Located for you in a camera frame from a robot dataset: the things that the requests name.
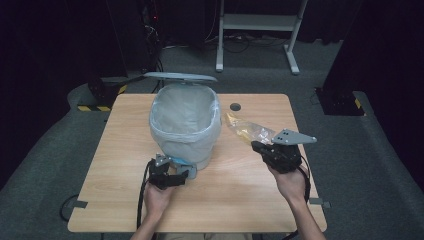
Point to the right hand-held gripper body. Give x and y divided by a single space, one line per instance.
283 153

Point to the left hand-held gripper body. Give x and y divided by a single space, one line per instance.
161 175

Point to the yellow clear plastic wrapper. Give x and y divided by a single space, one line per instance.
248 130

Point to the white pedal trash bin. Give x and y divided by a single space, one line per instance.
195 153

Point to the clear plastic bin liner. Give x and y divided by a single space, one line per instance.
183 111

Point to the person's left hand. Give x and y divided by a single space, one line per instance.
156 200

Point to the person's right hand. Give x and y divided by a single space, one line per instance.
291 185

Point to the black base with striped tape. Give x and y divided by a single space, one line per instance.
340 101
101 95

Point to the grey table edge bracket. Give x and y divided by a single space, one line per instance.
78 203
319 202

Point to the white metal stand frame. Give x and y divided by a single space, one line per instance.
256 22

